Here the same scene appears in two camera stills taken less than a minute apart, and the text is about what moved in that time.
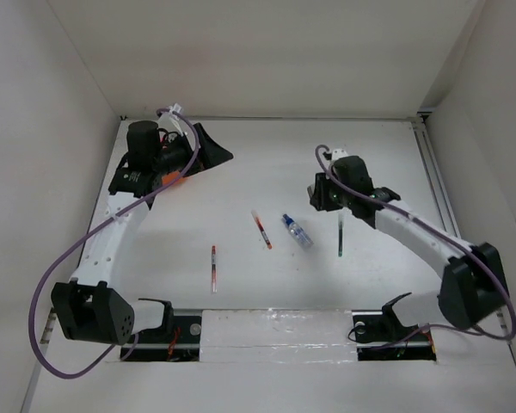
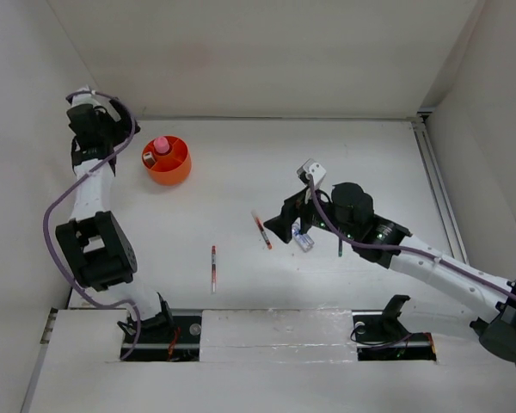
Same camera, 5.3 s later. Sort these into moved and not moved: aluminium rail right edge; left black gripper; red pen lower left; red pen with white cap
Moved: left black gripper
Not moved: red pen lower left; red pen with white cap; aluminium rail right edge
